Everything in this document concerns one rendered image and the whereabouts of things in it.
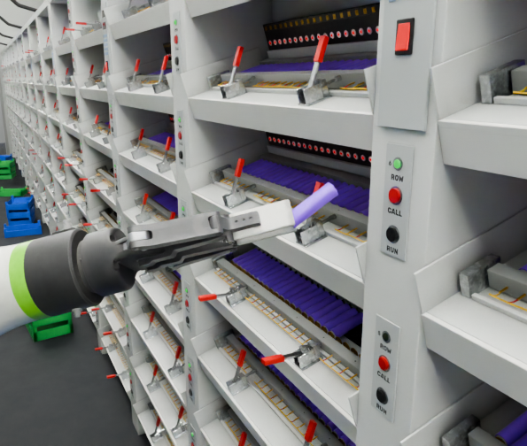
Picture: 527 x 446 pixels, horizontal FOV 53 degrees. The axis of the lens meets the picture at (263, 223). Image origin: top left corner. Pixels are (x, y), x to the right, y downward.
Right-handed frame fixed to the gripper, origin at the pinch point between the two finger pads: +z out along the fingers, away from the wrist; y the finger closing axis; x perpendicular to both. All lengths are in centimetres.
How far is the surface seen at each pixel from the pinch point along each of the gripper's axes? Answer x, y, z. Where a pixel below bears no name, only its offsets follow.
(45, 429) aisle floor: 13, 151, -113
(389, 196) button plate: 1.1, -1.6, 14.0
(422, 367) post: 19.0, 4.9, 13.2
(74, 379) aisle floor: -6, 181, -114
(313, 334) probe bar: 10.8, 30.4, 1.7
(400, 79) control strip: -8.7, -8.1, 17.4
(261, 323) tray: 6.0, 40.0, -7.4
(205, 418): 21, 79, -31
